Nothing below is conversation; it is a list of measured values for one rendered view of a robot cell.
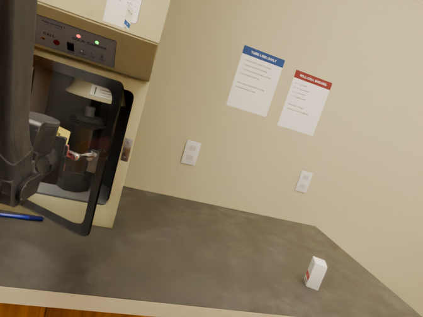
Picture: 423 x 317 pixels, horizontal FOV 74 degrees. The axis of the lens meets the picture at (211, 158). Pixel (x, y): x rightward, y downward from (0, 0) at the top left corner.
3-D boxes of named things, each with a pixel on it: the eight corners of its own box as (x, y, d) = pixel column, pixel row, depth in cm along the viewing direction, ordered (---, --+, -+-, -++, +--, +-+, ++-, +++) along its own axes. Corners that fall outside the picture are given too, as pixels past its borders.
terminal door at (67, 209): (3, 194, 79) (28, 52, 72) (88, 238, 71) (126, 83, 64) (0, 195, 78) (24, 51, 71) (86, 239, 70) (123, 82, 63)
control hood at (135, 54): (24, 43, 71) (31, 2, 70) (150, 82, 80) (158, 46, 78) (1, 34, 61) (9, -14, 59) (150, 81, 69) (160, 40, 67)
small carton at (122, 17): (109, 27, 72) (114, 4, 71) (128, 34, 72) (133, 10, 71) (102, 22, 67) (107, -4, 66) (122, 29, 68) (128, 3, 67)
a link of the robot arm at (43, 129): (-47, 186, 39) (17, 205, 41) (-28, 109, 37) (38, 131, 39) (5, 165, 51) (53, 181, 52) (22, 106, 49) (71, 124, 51)
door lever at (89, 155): (63, 149, 70) (65, 139, 69) (93, 161, 67) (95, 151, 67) (44, 150, 65) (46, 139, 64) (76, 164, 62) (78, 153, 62)
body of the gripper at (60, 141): (68, 137, 58) (56, 143, 51) (59, 182, 60) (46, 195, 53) (34, 128, 56) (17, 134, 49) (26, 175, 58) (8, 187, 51)
